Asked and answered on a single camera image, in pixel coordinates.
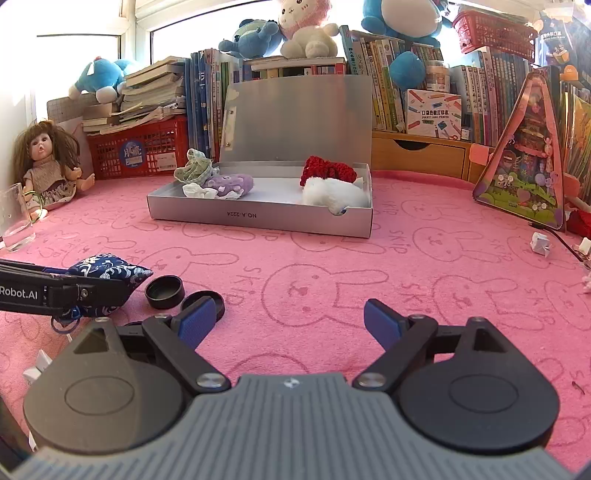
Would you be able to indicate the colourful picture books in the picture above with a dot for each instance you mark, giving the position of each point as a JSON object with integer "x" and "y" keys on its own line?
{"x": 577, "y": 138}

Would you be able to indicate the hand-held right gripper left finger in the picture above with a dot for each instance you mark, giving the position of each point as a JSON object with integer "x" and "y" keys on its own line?
{"x": 198, "y": 323}

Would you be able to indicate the red plastic crate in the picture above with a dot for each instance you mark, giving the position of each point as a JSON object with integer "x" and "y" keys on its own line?
{"x": 152, "y": 147}

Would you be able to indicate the pink triangular toy box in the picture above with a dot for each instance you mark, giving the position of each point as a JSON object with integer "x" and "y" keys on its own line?
{"x": 531, "y": 170}

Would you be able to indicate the blue floral fabric pouch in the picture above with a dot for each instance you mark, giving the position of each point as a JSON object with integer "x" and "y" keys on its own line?
{"x": 111, "y": 267}

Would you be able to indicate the white fluffy plush toy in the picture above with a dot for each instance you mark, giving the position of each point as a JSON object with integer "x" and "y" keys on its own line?
{"x": 332, "y": 196}

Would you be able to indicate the green patterned cloth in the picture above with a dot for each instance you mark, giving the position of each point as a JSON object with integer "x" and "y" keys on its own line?
{"x": 194, "y": 166}

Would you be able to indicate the grey cardboard box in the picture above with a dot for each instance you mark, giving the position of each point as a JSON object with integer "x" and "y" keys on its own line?
{"x": 300, "y": 120}

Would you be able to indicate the black round lid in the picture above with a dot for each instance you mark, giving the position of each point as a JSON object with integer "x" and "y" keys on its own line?
{"x": 198, "y": 304}

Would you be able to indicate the blue long eared plush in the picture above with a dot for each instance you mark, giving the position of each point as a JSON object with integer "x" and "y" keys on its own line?
{"x": 251, "y": 41}

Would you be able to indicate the pink white bunny plush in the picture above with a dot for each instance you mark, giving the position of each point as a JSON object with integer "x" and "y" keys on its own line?
{"x": 307, "y": 32}

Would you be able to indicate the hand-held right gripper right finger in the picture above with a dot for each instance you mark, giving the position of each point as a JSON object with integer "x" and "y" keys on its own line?
{"x": 381, "y": 323}

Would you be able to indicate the red knitted pouch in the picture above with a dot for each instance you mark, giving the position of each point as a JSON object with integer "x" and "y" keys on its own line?
{"x": 328, "y": 168}

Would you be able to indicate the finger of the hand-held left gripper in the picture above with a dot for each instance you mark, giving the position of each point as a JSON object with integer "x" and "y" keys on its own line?
{"x": 32, "y": 268}
{"x": 92, "y": 297}

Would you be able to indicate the row of green spine books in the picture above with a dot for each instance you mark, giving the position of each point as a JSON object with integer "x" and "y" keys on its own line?
{"x": 383, "y": 83}

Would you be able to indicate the red mesh basket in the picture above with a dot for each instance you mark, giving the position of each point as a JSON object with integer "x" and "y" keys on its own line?
{"x": 494, "y": 34}

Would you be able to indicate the row of blue spine books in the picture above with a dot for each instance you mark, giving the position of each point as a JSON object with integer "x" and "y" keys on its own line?
{"x": 494, "y": 97}

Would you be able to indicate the stack of worn books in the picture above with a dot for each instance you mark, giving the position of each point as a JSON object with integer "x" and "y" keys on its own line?
{"x": 152, "y": 87}

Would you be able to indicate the red knitted cloth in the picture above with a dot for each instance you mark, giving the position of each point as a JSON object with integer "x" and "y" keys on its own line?
{"x": 579, "y": 224}

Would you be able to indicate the purple plush toy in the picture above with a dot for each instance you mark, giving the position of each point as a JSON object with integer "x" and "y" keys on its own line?
{"x": 231, "y": 182}

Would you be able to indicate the dark blue printed box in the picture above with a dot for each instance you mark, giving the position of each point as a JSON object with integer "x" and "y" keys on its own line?
{"x": 563, "y": 46}

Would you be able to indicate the wooden drawer shelf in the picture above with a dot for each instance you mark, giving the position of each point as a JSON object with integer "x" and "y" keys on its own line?
{"x": 425, "y": 154}

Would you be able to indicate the small pink white trinket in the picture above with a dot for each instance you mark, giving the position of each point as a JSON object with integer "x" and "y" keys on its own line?
{"x": 587, "y": 282}

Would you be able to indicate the clear glass cup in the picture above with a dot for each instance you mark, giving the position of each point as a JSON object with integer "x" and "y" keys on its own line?
{"x": 16, "y": 221}

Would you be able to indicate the white tissue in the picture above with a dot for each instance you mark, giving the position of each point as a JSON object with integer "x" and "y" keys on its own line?
{"x": 198, "y": 191}

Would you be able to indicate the brown haired doll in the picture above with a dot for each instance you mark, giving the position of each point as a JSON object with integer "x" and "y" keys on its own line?
{"x": 44, "y": 161}

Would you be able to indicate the black round jar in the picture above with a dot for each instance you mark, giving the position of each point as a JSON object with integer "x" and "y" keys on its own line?
{"x": 164, "y": 293}

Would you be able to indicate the big blue round plush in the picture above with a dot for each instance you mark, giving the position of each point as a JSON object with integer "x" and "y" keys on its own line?
{"x": 397, "y": 18}

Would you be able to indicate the flat stacked books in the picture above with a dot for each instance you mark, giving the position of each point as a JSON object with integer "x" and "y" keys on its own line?
{"x": 295, "y": 67}

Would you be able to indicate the white printed carton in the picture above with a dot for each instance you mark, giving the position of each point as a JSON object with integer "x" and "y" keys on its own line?
{"x": 431, "y": 115}

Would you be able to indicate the pink rabbit print mat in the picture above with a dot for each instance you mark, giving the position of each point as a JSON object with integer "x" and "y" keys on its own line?
{"x": 323, "y": 286}

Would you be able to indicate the blue white cat plush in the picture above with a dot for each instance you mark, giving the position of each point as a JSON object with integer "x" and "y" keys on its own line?
{"x": 99, "y": 78}

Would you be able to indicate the grey grid cutting mat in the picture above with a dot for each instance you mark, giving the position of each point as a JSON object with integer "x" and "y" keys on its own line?
{"x": 64, "y": 110}

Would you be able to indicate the small white plug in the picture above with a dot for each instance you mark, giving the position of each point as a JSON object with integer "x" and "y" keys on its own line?
{"x": 585, "y": 247}

